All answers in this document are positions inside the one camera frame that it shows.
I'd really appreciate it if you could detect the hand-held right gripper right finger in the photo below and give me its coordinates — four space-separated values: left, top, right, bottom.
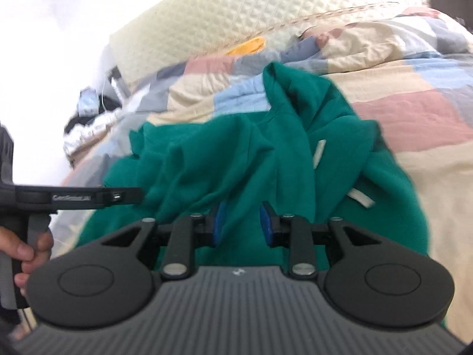
259 201 383 281

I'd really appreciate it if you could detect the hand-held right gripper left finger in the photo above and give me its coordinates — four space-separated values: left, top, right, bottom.
101 201 228 281

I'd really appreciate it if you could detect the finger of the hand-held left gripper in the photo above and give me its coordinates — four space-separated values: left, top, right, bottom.
101 187 145 205

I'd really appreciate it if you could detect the green hoodie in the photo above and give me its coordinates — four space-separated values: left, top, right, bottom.
76 62 449 331

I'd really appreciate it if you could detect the person's left hand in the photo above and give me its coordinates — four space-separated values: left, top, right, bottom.
0 225 54 297

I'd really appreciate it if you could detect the white cloth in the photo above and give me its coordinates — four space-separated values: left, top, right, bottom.
63 114 122 158

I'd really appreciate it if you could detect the clear plastic bag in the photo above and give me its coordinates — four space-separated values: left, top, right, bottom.
79 88 101 116

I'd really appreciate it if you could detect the yellow pillow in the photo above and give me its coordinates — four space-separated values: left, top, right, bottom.
225 37 266 56

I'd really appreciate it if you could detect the patchwork quilt bed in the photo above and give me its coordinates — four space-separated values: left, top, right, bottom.
52 5 473 344

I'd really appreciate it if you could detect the cream quilted headboard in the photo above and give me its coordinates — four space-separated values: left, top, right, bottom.
109 0 429 82

